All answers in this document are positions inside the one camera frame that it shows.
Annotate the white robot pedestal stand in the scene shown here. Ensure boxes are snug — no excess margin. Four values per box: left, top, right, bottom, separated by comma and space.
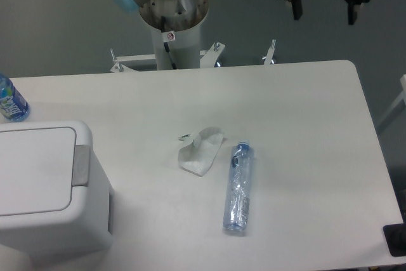
109, 0, 277, 74

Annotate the black clamp at table corner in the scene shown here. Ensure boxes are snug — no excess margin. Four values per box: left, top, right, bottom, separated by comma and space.
383, 223, 405, 257

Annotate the white trash can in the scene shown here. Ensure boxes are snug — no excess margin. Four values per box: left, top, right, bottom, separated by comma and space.
1, 121, 114, 255

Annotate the crumpled white paper tissue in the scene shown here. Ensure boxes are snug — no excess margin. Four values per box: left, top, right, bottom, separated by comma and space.
178, 126, 224, 177

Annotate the crushed clear plastic bottle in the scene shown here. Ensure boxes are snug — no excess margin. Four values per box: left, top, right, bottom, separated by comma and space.
223, 140, 254, 234

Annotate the white frame at right edge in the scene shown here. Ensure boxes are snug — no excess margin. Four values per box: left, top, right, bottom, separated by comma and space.
376, 75, 405, 135

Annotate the small torn wrapper scrap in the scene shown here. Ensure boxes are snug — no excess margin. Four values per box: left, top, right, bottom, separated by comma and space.
178, 134, 191, 141

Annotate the black cable on pedestal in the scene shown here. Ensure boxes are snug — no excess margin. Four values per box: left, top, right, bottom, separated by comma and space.
160, 15, 178, 70

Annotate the blue labelled water bottle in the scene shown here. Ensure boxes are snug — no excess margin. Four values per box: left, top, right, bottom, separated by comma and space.
1, 74, 30, 122

